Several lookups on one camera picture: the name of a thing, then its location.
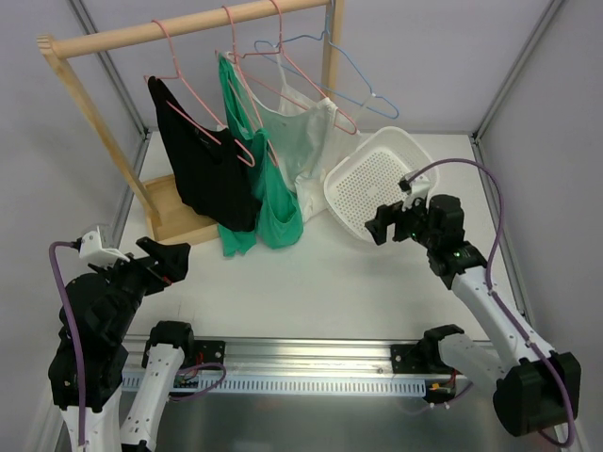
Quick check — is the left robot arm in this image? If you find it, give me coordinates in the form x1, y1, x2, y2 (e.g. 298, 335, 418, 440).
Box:
48, 236, 196, 451

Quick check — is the black tank top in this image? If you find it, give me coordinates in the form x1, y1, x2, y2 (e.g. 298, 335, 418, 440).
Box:
147, 76, 261, 232

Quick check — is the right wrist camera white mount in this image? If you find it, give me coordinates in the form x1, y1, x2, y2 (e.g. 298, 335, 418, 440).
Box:
399, 175, 431, 211

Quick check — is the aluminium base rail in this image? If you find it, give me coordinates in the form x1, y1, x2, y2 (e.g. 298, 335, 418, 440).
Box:
122, 334, 481, 378

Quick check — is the wooden clothes rack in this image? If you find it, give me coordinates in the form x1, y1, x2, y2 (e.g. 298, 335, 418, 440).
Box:
37, 1, 341, 245

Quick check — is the white tank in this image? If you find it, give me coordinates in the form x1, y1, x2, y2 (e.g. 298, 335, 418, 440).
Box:
244, 84, 360, 223
276, 54, 318, 116

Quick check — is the green tank top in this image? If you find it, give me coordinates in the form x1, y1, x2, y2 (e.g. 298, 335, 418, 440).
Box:
218, 54, 303, 257

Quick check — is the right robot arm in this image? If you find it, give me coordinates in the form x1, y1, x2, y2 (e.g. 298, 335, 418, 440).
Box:
365, 195, 581, 437

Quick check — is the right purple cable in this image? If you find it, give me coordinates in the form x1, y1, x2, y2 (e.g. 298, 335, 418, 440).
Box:
407, 158, 578, 448

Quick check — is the white slotted cable duct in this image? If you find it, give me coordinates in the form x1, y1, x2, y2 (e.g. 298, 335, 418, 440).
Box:
121, 374, 428, 397

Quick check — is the white perforated plastic basket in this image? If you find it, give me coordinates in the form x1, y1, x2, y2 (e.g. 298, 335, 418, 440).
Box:
323, 126, 432, 242

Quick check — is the pink wire hanger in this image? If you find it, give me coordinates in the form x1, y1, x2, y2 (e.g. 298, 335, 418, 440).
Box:
232, 0, 358, 136
151, 19, 255, 168
215, 5, 279, 170

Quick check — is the blue wire hanger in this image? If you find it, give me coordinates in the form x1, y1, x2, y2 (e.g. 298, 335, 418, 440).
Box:
254, 13, 400, 120

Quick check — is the white tank top on pink hanger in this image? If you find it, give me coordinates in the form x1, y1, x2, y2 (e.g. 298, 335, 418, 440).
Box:
244, 84, 360, 223

